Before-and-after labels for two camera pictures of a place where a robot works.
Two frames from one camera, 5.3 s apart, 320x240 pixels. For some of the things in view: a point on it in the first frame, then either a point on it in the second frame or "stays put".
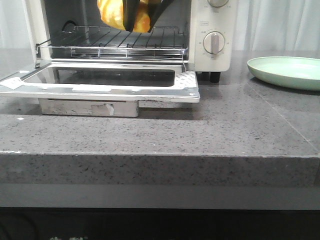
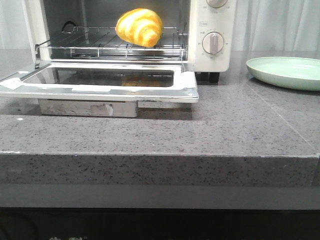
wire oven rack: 114,42 stays put
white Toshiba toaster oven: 201,33 stays put
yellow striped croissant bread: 112,13 -> 142,26
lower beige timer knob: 213,42 stays put
